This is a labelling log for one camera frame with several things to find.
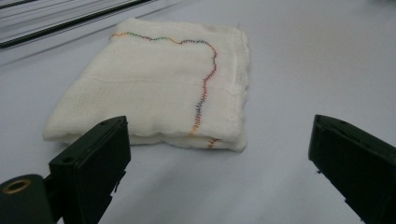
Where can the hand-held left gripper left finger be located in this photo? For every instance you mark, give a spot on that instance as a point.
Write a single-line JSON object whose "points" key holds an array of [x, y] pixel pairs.
{"points": [[90, 161]]}

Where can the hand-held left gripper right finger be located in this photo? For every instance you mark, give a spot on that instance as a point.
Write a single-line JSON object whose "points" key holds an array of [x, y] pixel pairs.
{"points": [[358, 168]]}

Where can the white cloth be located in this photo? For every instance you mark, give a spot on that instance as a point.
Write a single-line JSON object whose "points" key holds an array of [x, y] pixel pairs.
{"points": [[149, 87]]}

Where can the aluminium frame rail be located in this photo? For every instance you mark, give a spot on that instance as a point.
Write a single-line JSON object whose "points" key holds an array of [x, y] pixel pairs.
{"points": [[46, 18]]}

